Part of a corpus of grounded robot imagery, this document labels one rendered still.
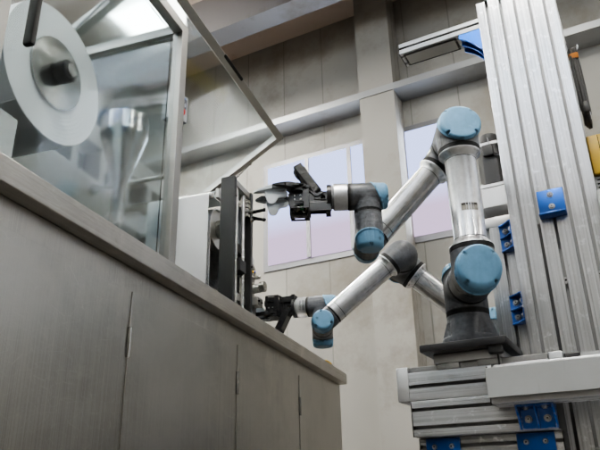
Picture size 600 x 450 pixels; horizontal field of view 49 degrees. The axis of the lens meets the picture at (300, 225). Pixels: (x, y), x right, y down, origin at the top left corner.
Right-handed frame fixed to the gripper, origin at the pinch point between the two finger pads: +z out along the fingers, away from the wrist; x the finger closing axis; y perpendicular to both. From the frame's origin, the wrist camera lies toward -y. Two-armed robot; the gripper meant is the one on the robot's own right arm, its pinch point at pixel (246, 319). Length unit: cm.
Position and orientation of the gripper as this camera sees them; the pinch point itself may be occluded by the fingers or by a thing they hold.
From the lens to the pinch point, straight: 252.1
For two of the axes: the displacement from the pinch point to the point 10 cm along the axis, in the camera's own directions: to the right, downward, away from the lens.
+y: -0.2, -9.2, 3.9
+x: -3.1, -3.6, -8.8
